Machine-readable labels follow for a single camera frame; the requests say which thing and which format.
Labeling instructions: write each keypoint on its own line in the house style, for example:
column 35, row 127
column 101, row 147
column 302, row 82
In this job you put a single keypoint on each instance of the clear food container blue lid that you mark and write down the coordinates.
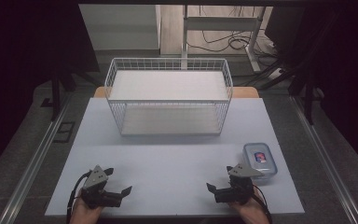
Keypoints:
column 260, row 157

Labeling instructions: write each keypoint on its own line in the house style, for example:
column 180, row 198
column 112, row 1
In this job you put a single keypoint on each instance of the person's left hand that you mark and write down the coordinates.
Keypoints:
column 84, row 214

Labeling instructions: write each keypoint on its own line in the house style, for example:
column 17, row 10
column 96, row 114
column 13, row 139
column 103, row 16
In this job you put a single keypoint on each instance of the white cabinet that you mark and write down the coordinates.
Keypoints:
column 121, row 28

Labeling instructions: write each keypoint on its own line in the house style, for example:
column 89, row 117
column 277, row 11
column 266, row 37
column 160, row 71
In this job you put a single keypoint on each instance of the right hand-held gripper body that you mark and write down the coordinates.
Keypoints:
column 240, row 189

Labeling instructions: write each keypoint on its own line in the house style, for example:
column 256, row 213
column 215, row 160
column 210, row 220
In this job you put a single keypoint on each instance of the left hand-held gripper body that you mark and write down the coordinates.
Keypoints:
column 94, row 182

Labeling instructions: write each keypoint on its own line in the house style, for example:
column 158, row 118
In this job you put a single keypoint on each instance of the silver floor rail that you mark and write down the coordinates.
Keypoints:
column 34, row 161
column 326, row 158

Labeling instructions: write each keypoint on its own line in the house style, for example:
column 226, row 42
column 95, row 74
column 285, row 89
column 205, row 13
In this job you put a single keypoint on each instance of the white power strip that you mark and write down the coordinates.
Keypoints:
column 275, row 73

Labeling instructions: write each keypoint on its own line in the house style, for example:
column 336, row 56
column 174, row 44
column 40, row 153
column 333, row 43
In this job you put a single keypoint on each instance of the light grey table board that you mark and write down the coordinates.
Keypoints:
column 171, row 174

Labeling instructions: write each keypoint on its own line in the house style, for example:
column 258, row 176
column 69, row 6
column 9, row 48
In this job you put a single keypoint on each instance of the person's right hand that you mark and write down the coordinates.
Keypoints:
column 251, row 213

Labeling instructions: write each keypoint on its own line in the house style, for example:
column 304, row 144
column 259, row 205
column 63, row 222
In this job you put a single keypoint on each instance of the white metal desk frame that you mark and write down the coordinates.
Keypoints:
column 220, row 23

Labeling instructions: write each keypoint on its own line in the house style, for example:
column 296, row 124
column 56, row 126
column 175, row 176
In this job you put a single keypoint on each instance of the black rectangular floor frame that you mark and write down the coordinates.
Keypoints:
column 64, row 132

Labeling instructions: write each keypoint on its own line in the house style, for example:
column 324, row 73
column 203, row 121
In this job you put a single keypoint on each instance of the black curtain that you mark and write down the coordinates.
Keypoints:
column 341, row 62
column 18, row 46

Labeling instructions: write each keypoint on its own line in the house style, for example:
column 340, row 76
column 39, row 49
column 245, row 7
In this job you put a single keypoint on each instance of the black metal stand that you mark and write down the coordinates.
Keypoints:
column 55, row 96

